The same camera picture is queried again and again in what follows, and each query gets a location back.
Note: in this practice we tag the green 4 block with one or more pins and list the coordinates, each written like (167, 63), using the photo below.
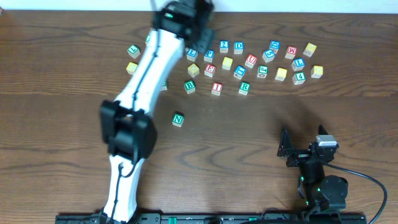
(299, 78)

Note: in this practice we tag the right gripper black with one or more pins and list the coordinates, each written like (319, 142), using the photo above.
(299, 155)

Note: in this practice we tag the yellow G block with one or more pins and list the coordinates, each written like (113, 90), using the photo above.
(317, 71)

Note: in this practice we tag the red I block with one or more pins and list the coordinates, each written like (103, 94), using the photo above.
(216, 89)

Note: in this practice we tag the yellow S block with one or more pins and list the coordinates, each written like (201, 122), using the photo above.
(281, 74)

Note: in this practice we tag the blue D block right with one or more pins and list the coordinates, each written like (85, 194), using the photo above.
(274, 46)

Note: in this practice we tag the blue P block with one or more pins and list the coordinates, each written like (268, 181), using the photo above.
(209, 56)

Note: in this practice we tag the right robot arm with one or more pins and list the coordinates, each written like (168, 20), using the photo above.
(324, 194)

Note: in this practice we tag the red E block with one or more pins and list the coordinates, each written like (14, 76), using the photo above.
(209, 70)

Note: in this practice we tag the green R block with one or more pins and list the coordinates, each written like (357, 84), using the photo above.
(244, 88)

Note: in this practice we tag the blue d block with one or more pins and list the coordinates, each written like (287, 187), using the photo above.
(274, 46)
(238, 47)

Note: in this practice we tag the blue L block left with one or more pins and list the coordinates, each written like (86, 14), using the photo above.
(192, 55)

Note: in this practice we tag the green N block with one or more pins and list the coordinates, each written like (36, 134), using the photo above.
(178, 120)

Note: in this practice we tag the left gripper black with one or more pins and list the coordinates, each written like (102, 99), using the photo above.
(204, 40)

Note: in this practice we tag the blue l block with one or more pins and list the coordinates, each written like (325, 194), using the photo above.
(298, 64)
(192, 55)

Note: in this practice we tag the green J block right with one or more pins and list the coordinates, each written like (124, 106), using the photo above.
(262, 71)

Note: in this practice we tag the red M block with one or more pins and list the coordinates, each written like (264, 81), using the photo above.
(291, 52)

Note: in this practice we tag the green V block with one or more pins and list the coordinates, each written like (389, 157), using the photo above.
(164, 86)

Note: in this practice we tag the blue 5 block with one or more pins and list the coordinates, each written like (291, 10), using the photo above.
(268, 56)

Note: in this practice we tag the yellow block far right top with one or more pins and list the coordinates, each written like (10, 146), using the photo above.
(310, 49)

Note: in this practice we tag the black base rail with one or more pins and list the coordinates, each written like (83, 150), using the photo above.
(269, 217)

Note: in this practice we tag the blue L block right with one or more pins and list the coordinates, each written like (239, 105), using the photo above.
(298, 64)

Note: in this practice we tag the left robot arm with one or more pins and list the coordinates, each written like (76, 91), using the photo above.
(126, 123)

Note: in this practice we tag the green L block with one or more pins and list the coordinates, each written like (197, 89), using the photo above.
(134, 51)

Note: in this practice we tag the blue T block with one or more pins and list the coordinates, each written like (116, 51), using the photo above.
(239, 72)

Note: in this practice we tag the yellow block centre left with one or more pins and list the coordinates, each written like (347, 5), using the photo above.
(193, 70)

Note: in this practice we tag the red U block right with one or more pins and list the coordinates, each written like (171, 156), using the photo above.
(250, 61)

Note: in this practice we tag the blue 2 block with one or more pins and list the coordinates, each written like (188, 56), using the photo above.
(224, 46)

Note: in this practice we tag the green B block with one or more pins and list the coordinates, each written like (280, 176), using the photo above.
(190, 86)

